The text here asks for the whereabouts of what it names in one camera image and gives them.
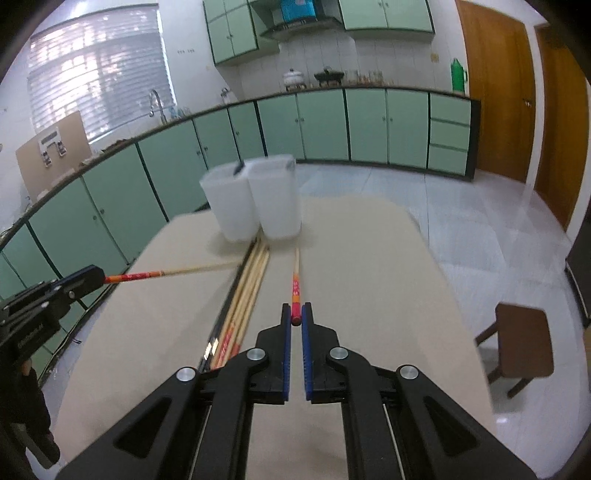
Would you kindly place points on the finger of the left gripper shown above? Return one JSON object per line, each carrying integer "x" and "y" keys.
{"x": 82, "y": 282}

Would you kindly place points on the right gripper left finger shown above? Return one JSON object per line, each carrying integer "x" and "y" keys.
{"x": 194, "y": 425}

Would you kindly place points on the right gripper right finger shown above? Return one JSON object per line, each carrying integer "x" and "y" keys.
{"x": 399, "y": 424}

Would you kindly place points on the black chopstick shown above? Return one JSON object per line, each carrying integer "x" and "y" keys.
{"x": 213, "y": 338}

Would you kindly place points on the green lower kitchen cabinets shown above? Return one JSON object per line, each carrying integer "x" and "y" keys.
{"x": 109, "y": 211}

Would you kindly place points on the green kitchen cabinets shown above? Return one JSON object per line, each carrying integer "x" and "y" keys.
{"x": 240, "y": 31}
{"x": 109, "y": 211}

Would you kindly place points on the green upper kitchen cabinets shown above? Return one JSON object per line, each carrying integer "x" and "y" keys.
{"x": 240, "y": 31}

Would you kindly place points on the cardboard sheet with packaging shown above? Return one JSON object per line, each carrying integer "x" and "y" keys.
{"x": 56, "y": 152}

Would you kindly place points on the brown wooden stool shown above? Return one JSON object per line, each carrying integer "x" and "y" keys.
{"x": 525, "y": 349}

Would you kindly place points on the plain wooden chopstick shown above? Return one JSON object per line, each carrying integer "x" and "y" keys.
{"x": 241, "y": 306}

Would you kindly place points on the chrome sink faucet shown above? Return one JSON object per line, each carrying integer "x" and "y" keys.
{"x": 156, "y": 107}

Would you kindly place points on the black spoon in holder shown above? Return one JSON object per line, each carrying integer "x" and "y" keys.
{"x": 239, "y": 168}

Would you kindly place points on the white double utensil holder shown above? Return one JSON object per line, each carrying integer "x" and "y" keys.
{"x": 262, "y": 198}

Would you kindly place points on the window blinds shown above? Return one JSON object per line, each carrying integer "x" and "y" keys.
{"x": 103, "y": 65}

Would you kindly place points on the metal kettle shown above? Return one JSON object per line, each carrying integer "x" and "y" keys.
{"x": 225, "y": 96}

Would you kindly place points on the white cooking pot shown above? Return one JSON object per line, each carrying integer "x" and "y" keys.
{"x": 293, "y": 80}

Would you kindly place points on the black wok on stove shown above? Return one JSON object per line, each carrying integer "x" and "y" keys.
{"x": 329, "y": 78}

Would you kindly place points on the black range hood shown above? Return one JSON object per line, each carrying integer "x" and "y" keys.
{"x": 287, "y": 30}

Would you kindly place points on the blue box above hood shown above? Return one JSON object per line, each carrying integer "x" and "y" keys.
{"x": 293, "y": 10}

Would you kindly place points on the green thermos bottle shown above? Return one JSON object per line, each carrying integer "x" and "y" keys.
{"x": 459, "y": 77}

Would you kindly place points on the wooden door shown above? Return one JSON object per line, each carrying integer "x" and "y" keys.
{"x": 566, "y": 126}
{"x": 501, "y": 78}

